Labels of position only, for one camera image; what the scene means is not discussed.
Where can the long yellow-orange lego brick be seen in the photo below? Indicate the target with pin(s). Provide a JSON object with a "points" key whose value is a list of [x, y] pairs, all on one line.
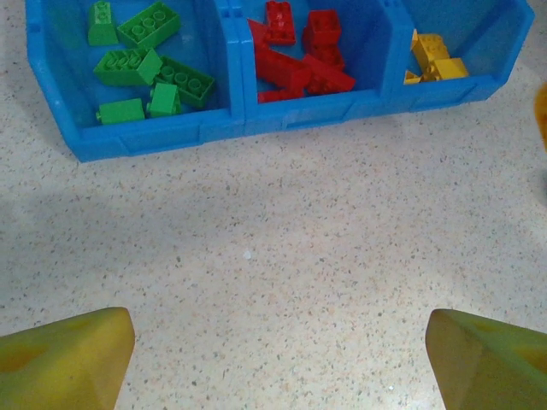
{"points": [[429, 47]]}

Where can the small red lego brick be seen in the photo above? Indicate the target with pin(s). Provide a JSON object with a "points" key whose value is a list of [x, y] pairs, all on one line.
{"points": [[280, 21]]}

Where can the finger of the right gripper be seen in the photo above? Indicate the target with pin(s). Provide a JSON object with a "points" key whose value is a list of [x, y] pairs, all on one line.
{"points": [[542, 115]]}

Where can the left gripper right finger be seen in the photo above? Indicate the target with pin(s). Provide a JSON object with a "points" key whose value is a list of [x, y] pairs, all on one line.
{"points": [[491, 371]]}

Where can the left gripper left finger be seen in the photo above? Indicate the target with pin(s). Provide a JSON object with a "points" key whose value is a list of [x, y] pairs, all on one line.
{"points": [[64, 367]]}

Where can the blue three-compartment plastic bin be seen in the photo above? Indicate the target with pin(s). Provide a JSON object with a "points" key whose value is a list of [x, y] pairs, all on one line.
{"points": [[299, 124]]}

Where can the pale green lego brick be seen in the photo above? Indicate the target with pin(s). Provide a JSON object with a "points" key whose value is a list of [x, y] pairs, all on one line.
{"points": [[121, 112]]}

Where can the small green lego brick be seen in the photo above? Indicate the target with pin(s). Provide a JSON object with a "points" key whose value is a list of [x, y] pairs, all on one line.
{"points": [[164, 99]]}

